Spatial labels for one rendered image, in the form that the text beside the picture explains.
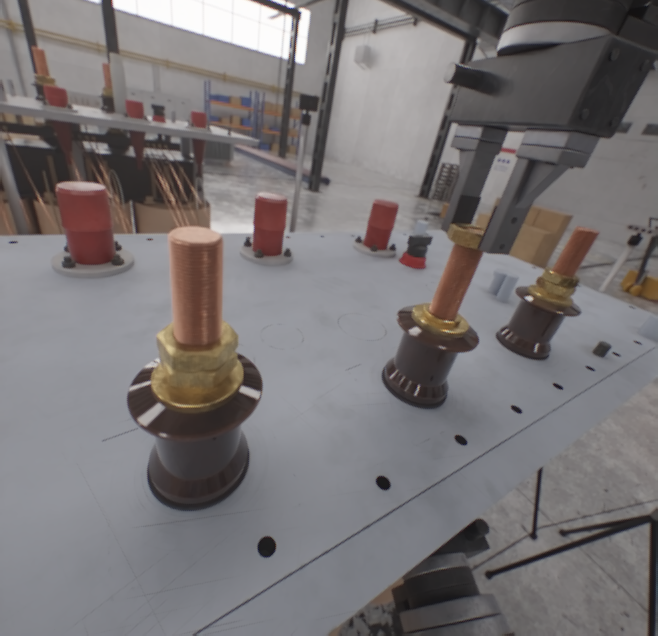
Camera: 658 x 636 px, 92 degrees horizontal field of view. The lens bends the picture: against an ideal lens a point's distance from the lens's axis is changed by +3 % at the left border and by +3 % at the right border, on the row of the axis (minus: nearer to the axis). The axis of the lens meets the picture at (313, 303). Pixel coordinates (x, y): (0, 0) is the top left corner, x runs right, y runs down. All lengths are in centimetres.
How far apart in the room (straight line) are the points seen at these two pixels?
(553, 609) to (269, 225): 199
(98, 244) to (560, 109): 61
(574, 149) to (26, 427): 50
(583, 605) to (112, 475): 213
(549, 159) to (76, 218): 60
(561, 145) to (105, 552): 42
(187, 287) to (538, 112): 28
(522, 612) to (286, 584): 183
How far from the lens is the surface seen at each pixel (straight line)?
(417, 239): 86
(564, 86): 31
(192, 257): 19
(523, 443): 46
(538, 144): 32
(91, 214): 63
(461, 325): 39
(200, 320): 21
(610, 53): 31
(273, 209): 69
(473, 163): 37
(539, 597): 215
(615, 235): 1389
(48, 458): 36
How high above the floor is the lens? 163
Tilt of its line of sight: 28 degrees down
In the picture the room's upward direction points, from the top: 10 degrees clockwise
